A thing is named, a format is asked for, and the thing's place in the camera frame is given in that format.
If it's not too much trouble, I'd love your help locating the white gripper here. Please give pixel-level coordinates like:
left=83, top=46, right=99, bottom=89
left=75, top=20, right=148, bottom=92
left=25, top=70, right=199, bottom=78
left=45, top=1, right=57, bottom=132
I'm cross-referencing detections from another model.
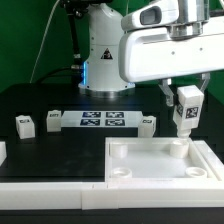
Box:
left=119, top=25, right=224, bottom=107

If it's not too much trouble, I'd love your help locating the white square tabletop part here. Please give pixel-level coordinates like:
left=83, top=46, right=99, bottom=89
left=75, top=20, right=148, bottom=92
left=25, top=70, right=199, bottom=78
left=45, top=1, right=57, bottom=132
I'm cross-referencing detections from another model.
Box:
left=105, top=138, right=218, bottom=181

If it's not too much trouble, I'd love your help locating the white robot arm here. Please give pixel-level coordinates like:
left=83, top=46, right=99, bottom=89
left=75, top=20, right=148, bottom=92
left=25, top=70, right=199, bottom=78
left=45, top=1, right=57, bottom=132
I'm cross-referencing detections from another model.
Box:
left=80, top=0, right=224, bottom=106

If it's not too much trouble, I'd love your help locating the white U-shaped fence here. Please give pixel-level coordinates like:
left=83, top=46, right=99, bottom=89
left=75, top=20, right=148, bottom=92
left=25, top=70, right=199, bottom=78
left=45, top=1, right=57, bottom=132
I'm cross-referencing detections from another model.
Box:
left=0, top=141, right=224, bottom=210

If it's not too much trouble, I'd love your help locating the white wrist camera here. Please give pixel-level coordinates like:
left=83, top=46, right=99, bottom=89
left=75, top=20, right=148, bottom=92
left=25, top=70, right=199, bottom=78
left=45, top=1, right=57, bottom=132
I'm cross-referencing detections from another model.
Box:
left=121, top=0, right=179, bottom=31

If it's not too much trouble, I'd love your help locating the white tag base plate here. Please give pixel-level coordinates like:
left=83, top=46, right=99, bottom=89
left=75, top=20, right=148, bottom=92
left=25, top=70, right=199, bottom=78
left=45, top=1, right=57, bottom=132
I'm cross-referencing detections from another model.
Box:
left=62, top=111, right=143, bottom=128

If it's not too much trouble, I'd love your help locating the black cable bundle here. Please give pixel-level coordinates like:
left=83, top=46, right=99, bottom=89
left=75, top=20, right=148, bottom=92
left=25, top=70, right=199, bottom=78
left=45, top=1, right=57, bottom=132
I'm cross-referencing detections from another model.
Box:
left=35, top=0, right=85, bottom=84

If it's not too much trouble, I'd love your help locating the grey thin cable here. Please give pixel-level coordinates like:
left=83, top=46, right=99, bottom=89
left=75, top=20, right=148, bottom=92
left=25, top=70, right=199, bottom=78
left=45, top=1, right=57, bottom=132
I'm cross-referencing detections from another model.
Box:
left=29, top=0, right=62, bottom=84

